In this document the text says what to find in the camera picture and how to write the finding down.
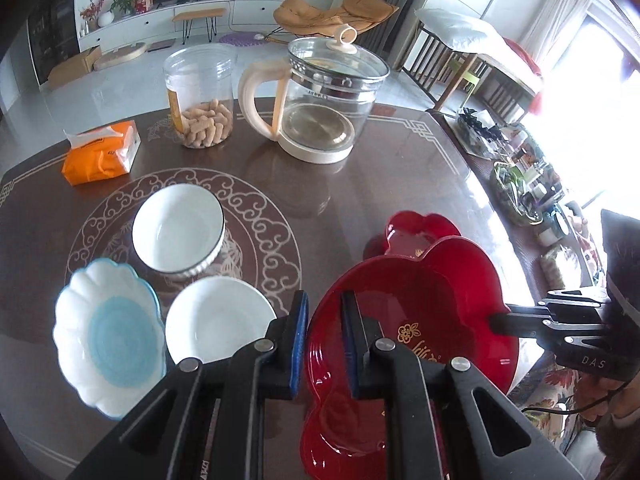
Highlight orange lounge chair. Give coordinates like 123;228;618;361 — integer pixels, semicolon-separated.
272;0;401;45

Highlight cardboard box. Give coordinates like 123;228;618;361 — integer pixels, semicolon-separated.
47;46;103;89

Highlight wooden bench with metal legs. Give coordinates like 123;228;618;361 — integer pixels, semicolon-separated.
172;7;228;45

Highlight black snack tray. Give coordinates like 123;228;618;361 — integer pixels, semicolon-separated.
455;107;507;159

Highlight white bowl with dark rim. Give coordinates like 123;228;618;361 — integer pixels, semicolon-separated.
131;183;226;278

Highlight white television cabinet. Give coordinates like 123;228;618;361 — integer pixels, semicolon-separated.
77;0;301;55

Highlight black cable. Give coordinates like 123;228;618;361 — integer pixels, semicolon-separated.
522;387;626;417

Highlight glass kettle with cream handle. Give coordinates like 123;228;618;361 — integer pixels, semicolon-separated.
237;25;391;166

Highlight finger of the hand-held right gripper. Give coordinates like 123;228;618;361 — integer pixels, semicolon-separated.
505;288;610;318
487;311;610;358

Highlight purple round mat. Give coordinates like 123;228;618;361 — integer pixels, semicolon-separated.
218;31;271;49

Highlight wooden daybed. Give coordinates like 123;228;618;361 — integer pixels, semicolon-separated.
432;50;546;123

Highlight white curtain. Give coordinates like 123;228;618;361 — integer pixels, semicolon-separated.
520;0;581;61

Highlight red flowers in white vase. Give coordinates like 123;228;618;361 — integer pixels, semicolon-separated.
79;0;115;31

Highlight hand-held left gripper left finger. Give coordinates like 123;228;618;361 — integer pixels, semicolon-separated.
67;290;310;480

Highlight glass fruit bowl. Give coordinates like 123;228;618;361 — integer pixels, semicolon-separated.
492;160;547;227

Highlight floral cloth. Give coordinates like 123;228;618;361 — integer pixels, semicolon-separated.
505;340;608;453

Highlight red flower-shaped plate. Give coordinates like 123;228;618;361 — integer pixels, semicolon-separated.
299;237;521;470
382;211;463;261

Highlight red cushion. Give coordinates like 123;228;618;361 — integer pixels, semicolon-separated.
504;37;547;113

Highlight blue and white scalloped plate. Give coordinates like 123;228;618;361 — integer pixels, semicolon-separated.
52;257;168;421

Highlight white pillow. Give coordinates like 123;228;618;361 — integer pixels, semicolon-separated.
414;8;507;54

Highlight person's right hand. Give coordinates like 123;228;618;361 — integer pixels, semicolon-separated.
582;375;640;428

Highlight clear plastic snack jar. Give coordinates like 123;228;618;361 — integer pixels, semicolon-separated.
163;44;238;150

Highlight orange tissue pack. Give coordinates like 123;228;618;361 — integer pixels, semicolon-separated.
61;120;142;188

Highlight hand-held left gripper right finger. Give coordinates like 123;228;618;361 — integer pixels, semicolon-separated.
340;290;586;480

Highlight small white round plate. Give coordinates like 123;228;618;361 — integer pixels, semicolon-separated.
165;276;278;366

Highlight round wooden board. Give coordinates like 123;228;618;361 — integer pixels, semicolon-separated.
94;42;148;72

